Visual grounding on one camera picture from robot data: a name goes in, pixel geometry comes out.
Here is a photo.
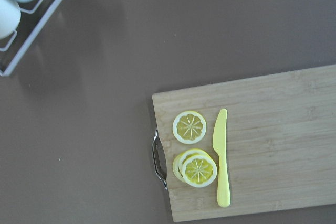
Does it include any lemon slice stack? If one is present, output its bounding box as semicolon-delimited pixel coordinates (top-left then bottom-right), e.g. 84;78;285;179
172;148;217;188

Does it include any white cup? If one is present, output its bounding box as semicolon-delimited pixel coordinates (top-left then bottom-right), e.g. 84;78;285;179
0;0;21;39

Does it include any bamboo cutting board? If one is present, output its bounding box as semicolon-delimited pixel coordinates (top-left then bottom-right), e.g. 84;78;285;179
152;65;335;222

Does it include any white wire cup rack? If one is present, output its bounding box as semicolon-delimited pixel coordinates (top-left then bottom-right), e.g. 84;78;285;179
1;0;62;77

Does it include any yellow plastic knife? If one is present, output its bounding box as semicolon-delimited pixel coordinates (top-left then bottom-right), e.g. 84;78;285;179
212;108;231;208

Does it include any lemon slice single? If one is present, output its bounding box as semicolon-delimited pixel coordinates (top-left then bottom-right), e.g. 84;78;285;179
172;110;207;145

